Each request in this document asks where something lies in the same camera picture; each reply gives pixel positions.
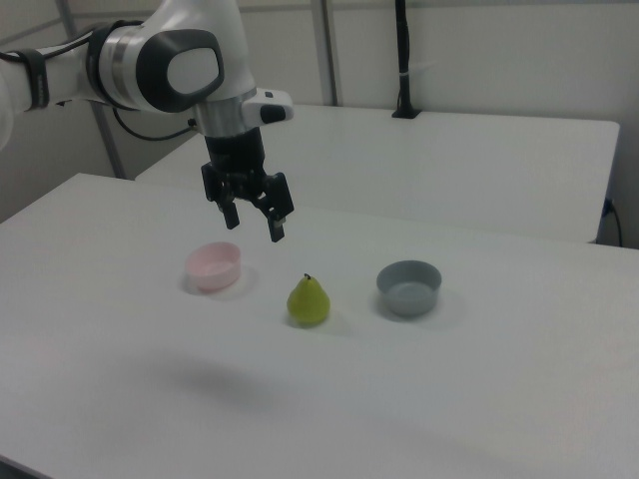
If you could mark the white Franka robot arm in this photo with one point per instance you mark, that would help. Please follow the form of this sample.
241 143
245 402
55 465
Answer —
194 70

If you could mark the green pear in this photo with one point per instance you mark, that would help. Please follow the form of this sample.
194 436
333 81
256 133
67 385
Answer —
308 304

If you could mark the black pole with clamp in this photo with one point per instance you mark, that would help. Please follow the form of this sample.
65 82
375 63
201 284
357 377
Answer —
403 50

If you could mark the white side table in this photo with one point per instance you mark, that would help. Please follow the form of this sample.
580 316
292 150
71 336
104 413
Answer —
449 164

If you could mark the pink bowl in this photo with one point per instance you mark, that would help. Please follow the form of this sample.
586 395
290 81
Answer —
212 279

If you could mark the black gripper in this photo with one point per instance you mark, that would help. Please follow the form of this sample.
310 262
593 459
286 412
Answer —
237 154

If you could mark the grey bowl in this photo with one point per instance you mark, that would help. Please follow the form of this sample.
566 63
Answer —
407 299

